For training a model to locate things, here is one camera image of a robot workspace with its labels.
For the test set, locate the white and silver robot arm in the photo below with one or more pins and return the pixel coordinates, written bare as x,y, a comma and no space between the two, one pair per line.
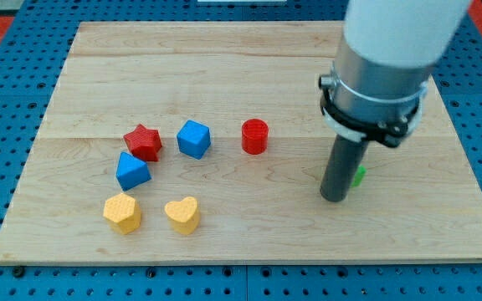
379,77

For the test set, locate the wooden board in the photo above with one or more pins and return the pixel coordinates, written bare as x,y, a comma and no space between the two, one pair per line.
418,203

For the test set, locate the red cylinder block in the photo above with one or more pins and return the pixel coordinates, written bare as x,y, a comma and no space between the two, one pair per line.
254,136

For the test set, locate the blue cube block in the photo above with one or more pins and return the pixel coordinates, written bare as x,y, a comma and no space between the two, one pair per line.
194,139

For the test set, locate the yellow heart block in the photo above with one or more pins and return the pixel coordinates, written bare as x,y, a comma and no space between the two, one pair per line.
184,215

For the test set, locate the red star block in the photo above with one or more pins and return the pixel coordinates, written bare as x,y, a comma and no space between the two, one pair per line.
144,143

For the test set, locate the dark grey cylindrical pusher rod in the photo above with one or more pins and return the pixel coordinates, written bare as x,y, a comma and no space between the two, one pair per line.
344,160

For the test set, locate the blue triangular block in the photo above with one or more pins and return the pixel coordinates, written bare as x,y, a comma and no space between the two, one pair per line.
131,171

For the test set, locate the green block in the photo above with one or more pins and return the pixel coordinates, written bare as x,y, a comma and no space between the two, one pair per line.
359,175

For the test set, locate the yellow hexagon block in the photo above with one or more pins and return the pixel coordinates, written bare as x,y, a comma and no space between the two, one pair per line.
123,213

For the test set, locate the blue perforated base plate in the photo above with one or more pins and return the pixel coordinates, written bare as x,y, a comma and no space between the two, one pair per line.
35,38

